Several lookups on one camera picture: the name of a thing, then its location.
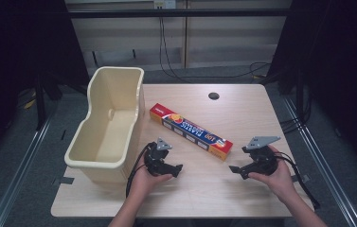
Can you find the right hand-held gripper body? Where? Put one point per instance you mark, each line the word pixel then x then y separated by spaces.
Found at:
pixel 261 157

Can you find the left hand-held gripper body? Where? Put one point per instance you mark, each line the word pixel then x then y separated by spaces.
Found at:
pixel 155 159

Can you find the person's left hand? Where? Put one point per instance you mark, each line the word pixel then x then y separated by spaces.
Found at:
pixel 143 183

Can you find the person's right hand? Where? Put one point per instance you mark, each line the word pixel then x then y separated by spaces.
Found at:
pixel 278 181

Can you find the long red blue wrap box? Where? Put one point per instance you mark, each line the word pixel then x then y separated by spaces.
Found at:
pixel 192 130

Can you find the grey tape piece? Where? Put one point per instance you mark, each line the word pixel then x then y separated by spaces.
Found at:
pixel 304 178
pixel 64 180

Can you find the cream plastic bin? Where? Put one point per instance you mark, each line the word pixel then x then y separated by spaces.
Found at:
pixel 110 126

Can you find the black metal stand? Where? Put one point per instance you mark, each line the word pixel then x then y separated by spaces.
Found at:
pixel 40 104
pixel 299 97

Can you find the round black table grommet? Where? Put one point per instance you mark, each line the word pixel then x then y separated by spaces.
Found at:
pixel 213 96

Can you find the dark curtain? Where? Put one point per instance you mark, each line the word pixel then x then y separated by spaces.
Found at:
pixel 343 63
pixel 15 47

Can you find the black horizontal bar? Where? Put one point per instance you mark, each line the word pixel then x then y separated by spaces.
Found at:
pixel 179 13

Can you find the metal floor rail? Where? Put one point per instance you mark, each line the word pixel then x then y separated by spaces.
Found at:
pixel 18 176
pixel 321 160

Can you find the white wall socket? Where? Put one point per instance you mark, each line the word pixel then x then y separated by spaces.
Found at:
pixel 164 3

